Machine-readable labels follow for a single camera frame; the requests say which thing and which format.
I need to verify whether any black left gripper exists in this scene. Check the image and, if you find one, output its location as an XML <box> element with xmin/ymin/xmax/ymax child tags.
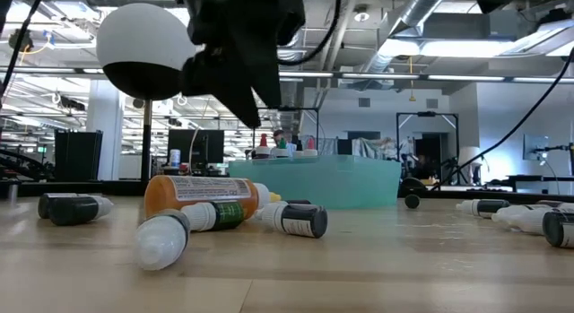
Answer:
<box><xmin>178</xmin><ymin>0</ymin><xmax>283</xmax><ymax>128</ymax></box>

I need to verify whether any large dark red coloring bottle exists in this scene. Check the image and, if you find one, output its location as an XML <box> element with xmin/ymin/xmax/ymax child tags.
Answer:
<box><xmin>254</xmin><ymin>133</ymin><xmax>272</xmax><ymax>160</ymax></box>

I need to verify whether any large green food coloring bottle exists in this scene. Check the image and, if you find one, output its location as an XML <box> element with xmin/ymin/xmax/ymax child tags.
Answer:
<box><xmin>273</xmin><ymin>136</ymin><xmax>291</xmax><ymax>159</ymax></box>

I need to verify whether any large orange yellow-capped coloring bottle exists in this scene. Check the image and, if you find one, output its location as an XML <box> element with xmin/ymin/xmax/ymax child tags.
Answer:
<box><xmin>143</xmin><ymin>175</ymin><xmax>283</xmax><ymax>220</ymax></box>

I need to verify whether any person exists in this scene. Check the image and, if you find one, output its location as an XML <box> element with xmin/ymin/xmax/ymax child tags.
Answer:
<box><xmin>271</xmin><ymin>129</ymin><xmax>298</xmax><ymax>158</ymax></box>

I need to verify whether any black computer monitor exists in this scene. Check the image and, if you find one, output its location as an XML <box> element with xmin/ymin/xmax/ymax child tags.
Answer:
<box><xmin>168</xmin><ymin>129</ymin><xmax>225</xmax><ymax>170</ymax></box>

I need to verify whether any white globe table lamp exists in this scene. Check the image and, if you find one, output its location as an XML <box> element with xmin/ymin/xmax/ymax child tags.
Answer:
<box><xmin>96</xmin><ymin>2</ymin><xmax>197</xmax><ymax>184</ymax></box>

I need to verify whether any translucent green plastic tray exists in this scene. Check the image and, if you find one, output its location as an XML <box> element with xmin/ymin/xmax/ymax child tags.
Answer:
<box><xmin>227</xmin><ymin>154</ymin><xmax>403</xmax><ymax>211</ymax></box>

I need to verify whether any patterned cloth cover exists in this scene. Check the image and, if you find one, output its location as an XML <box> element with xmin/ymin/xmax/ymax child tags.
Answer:
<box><xmin>352</xmin><ymin>136</ymin><xmax>400</xmax><ymax>161</ymax></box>

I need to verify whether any small green dye bottle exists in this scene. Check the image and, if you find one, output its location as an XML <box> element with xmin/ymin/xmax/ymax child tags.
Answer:
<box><xmin>181</xmin><ymin>200</ymin><xmax>247</xmax><ymax>232</ymax></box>

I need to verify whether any white cylindrical bin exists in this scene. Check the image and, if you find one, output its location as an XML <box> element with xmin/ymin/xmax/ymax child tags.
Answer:
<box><xmin>457</xmin><ymin>145</ymin><xmax>483</xmax><ymax>184</ymax></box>

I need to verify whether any silver ceiling air duct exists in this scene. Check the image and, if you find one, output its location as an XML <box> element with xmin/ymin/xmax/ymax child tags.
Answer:
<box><xmin>276</xmin><ymin>48</ymin><xmax>307</xmax><ymax>130</ymax></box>

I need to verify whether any black left wrist camera cable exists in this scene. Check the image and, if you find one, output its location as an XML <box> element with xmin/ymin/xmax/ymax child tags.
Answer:
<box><xmin>277</xmin><ymin>0</ymin><xmax>344</xmax><ymax>65</ymax></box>

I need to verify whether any black aluminium table frame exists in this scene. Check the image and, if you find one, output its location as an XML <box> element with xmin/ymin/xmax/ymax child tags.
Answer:
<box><xmin>0</xmin><ymin>180</ymin><xmax>574</xmax><ymax>205</ymax></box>

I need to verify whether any silver slanted ceiling duct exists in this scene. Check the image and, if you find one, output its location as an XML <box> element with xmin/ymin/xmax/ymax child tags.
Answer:
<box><xmin>367</xmin><ymin>0</ymin><xmax>452</xmax><ymax>74</ymax></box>

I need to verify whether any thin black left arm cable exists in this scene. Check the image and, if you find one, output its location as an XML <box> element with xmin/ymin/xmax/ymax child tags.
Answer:
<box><xmin>0</xmin><ymin>0</ymin><xmax>47</xmax><ymax>108</ymax></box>

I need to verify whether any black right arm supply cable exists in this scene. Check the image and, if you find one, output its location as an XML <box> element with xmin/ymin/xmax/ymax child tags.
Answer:
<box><xmin>430</xmin><ymin>48</ymin><xmax>574</xmax><ymax>192</ymax></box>

